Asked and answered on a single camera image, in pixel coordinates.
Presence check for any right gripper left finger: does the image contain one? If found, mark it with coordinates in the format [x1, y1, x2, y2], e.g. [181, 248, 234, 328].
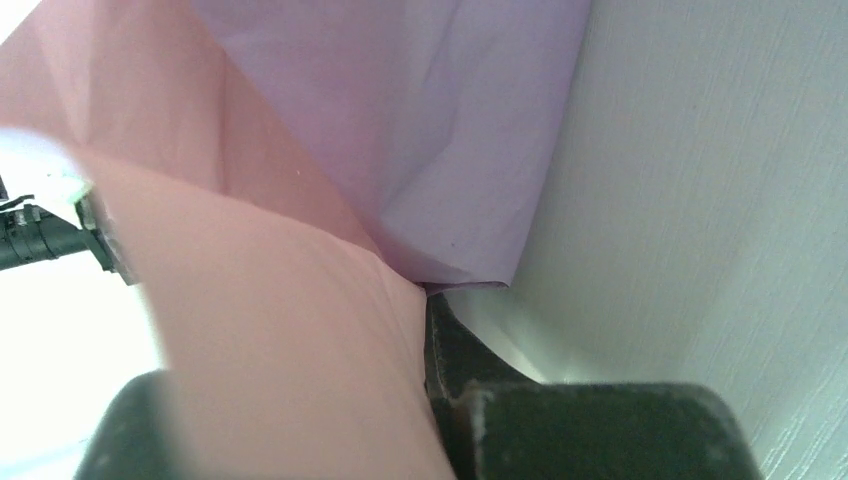
[74, 370, 186, 480]

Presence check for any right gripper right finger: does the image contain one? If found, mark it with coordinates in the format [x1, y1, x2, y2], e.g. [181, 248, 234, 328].
[424, 294, 761, 479]

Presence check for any pink wrapping paper sheet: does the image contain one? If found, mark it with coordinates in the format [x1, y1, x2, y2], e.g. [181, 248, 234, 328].
[1, 1, 590, 479]

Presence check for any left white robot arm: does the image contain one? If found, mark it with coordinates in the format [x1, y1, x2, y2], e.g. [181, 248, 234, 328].
[1, 127, 138, 285]

